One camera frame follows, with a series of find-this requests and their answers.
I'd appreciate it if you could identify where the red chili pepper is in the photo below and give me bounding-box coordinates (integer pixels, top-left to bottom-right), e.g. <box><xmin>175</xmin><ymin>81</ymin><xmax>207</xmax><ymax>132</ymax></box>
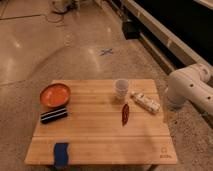
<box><xmin>122</xmin><ymin>103</ymin><xmax>129</xmax><ymax>126</ymax></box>

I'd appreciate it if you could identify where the orange ceramic bowl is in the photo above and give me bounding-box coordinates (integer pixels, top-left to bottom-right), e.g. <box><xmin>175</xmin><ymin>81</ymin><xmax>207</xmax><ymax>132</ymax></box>
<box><xmin>40</xmin><ymin>83</ymin><xmax>71</xmax><ymax>108</ymax></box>

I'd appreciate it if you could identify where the white object with cables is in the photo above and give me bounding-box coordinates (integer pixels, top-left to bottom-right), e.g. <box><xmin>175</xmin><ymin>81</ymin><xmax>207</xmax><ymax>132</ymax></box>
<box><xmin>48</xmin><ymin>0</ymin><xmax>80</xmax><ymax>14</ymax></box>

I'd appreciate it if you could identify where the wooden table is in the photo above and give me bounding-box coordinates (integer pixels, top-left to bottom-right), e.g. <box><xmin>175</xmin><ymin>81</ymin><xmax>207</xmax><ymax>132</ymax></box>
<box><xmin>25</xmin><ymin>80</ymin><xmax>177</xmax><ymax>165</ymax></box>

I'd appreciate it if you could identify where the black white striped block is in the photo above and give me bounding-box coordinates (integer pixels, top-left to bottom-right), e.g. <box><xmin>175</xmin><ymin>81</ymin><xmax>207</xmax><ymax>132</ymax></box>
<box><xmin>40</xmin><ymin>107</ymin><xmax>68</xmax><ymax>124</ymax></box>

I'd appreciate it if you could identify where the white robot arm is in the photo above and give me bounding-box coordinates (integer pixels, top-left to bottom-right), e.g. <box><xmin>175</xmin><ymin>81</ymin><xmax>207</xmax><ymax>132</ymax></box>
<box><xmin>165</xmin><ymin>63</ymin><xmax>213</xmax><ymax>116</ymax></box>

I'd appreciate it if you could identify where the translucent plastic cup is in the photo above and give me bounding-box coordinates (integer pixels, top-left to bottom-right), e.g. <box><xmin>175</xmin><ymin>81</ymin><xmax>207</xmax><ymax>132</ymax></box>
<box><xmin>115</xmin><ymin>79</ymin><xmax>129</xmax><ymax>100</ymax></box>

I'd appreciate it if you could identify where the long bench rail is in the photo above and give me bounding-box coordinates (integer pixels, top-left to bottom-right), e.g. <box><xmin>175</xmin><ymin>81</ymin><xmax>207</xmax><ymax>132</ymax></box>
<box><xmin>109</xmin><ymin>0</ymin><xmax>213</xmax><ymax>93</ymax></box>

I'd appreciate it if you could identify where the black box on floor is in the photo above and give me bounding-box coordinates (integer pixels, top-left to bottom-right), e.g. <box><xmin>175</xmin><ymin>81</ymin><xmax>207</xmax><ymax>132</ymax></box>
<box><xmin>122</xmin><ymin>22</ymin><xmax>140</xmax><ymax>40</ymax></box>

